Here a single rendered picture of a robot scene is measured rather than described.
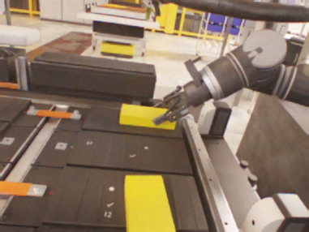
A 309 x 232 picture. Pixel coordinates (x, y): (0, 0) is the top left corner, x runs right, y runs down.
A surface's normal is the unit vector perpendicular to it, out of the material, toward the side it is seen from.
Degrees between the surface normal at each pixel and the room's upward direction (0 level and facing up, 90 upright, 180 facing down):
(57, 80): 90
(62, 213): 0
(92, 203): 0
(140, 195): 0
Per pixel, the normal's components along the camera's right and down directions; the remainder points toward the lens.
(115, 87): 0.05, 0.48
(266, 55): -0.33, -0.15
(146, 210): 0.14, -0.87
